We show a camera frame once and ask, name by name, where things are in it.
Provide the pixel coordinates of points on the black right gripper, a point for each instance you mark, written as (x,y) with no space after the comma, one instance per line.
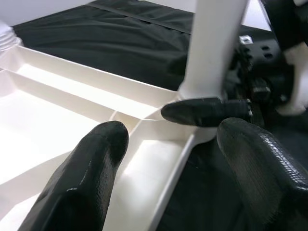
(262,79)

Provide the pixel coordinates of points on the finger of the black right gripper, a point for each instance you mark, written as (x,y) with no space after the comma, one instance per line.
(179,67)

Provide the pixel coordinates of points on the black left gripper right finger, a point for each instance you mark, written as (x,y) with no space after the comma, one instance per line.
(272,180)

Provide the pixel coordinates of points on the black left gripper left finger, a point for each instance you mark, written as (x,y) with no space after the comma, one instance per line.
(79,187)

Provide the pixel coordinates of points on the white plastic table leg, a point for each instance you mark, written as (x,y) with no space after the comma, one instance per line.
(6,36)
(211,48)

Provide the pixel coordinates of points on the white plastic children table top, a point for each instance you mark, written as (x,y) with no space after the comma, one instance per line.
(48,108)

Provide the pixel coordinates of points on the black table cloth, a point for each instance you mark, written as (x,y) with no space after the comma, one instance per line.
(96,36)

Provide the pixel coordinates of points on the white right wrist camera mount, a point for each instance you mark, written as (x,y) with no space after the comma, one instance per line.
(299,79)

